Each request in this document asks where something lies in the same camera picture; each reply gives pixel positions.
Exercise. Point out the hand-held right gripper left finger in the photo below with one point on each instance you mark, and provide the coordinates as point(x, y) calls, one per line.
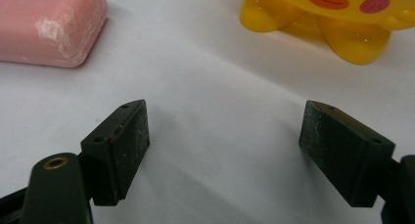
point(120, 152)

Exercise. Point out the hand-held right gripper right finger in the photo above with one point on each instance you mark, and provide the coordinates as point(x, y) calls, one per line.
point(342, 152)

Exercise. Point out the yellow duck toy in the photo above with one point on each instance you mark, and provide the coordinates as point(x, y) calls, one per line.
point(329, 18)

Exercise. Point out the pink soap bar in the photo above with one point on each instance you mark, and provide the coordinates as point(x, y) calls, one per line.
point(45, 25)

